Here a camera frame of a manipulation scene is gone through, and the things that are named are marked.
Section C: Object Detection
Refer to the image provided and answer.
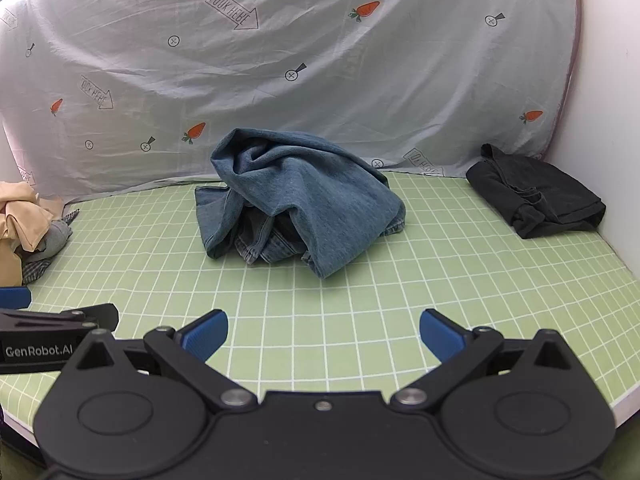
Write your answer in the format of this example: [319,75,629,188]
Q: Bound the grey garment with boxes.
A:
[20,220,74,262]

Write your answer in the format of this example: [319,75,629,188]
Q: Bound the grey plaid cloth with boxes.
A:
[22,208,82,287]

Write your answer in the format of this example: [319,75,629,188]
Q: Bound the blue denim jeans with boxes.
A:
[195,127,407,280]

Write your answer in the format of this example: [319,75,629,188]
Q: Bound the beige garment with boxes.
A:
[0,181,65,287]

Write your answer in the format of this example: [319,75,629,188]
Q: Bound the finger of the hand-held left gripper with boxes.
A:
[0,287,120,334]

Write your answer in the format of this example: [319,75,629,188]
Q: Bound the green checked bed sheet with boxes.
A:
[0,170,640,438]

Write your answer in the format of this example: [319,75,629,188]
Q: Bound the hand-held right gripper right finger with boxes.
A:
[390,308,587,414]

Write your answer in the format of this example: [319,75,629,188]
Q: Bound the black folded garment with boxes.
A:
[465,143,607,240]

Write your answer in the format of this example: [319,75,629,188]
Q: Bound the carrot printed grey sheet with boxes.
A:
[0,0,584,207]

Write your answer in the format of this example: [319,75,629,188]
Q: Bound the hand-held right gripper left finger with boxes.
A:
[64,309,257,414]

